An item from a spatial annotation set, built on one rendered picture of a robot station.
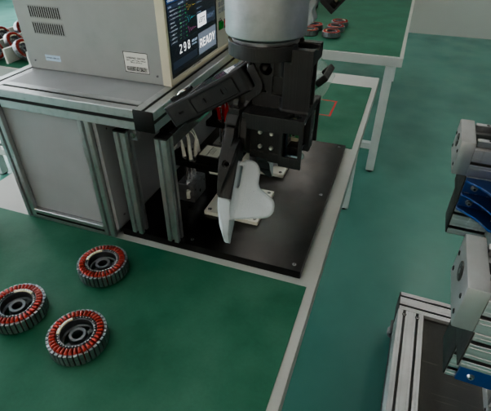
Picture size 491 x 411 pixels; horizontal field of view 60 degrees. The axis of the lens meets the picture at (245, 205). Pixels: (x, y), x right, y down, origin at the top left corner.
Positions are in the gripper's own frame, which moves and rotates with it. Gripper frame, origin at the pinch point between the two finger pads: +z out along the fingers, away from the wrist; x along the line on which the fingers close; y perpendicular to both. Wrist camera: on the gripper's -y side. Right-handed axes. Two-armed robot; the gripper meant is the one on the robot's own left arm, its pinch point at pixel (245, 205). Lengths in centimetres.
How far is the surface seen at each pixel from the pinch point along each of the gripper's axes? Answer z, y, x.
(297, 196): 38, -7, 58
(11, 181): 40, -92, 37
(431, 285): 115, 46, 119
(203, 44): -1, -34, 57
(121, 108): 3.7, -36.7, 26.2
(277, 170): 37, -16, 67
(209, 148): 23, -29, 49
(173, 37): -6, -33, 43
